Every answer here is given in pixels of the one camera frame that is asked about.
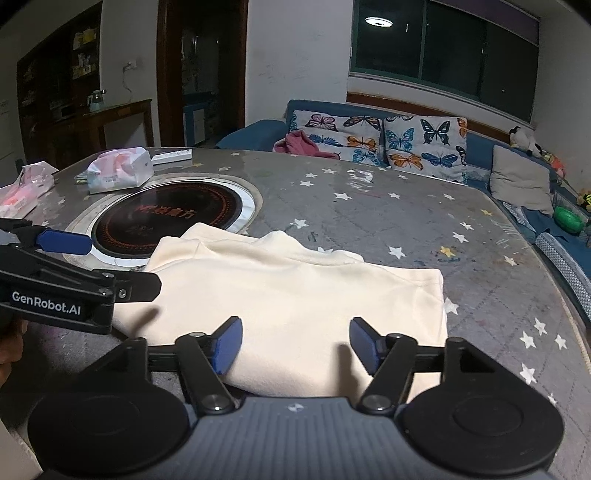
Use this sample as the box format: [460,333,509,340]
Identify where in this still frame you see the pink garment on sofa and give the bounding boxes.
[273,130,339,160]

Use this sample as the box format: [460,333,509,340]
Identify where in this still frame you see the person left hand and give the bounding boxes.
[0,320,28,386]

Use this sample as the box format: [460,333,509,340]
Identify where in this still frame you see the glass kettle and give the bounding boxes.
[87,89,106,113]

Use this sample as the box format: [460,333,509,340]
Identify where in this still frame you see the left butterfly pillow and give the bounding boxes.
[288,110,388,168]

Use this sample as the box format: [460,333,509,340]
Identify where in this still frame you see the yellow orange plush toys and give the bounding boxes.
[576,189,591,213]

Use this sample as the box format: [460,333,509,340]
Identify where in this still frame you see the blue corner sofa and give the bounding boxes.
[215,100,590,322]

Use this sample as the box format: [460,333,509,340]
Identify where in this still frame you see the butterfly pillow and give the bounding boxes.
[288,110,388,168]
[384,115,468,184]

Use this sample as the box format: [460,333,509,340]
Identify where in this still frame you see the dark window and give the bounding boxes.
[351,0,539,122]

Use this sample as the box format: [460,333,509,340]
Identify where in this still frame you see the white remote control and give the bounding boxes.
[151,149,192,165]

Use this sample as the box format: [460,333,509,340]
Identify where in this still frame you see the dark wooden side table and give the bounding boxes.
[50,99,154,160]

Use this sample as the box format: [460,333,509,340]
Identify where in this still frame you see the pink white tissue pack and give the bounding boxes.
[86,147,154,194]

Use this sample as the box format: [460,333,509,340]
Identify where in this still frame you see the cream sweatshirt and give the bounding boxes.
[113,223,448,400]

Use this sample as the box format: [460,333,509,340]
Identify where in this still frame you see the green round toy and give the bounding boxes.
[553,206,585,236]

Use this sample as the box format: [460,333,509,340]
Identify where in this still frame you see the grey plain pillow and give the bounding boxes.
[489,145,554,216]

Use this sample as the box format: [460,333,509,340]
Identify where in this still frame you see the right butterfly pillow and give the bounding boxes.
[384,115,468,184]

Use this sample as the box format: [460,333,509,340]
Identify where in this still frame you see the black round induction cooktop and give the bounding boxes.
[92,181,245,259]

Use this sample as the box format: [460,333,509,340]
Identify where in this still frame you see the black white plush toy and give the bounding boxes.
[509,126,542,158]

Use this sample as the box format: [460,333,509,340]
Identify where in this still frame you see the pink tissue box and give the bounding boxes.
[0,161,58,219]

